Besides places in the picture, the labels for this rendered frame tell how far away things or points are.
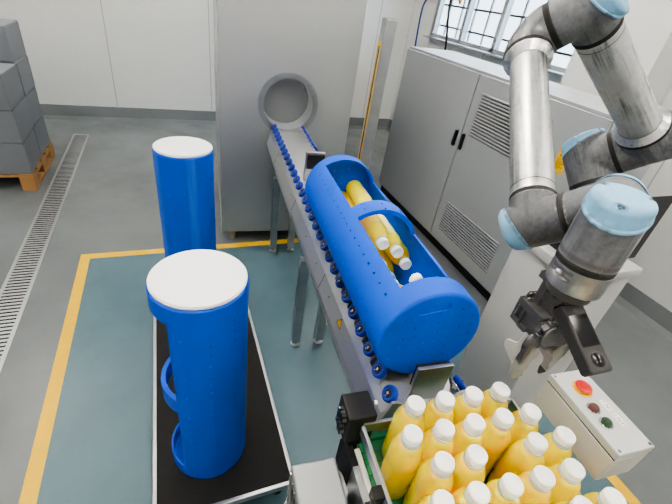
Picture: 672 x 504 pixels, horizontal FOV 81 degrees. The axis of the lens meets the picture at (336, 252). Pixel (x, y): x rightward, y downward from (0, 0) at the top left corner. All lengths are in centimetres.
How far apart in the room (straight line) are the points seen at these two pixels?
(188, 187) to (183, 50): 389
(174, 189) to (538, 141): 164
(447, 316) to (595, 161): 87
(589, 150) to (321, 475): 133
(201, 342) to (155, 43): 495
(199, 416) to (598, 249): 123
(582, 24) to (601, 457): 96
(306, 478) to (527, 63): 109
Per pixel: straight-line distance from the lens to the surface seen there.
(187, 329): 116
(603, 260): 70
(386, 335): 97
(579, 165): 165
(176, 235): 223
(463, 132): 329
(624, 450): 106
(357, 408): 96
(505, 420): 95
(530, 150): 93
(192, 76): 590
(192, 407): 143
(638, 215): 68
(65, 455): 219
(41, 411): 236
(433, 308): 97
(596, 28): 122
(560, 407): 111
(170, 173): 207
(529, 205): 84
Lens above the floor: 178
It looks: 33 degrees down
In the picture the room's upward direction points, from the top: 10 degrees clockwise
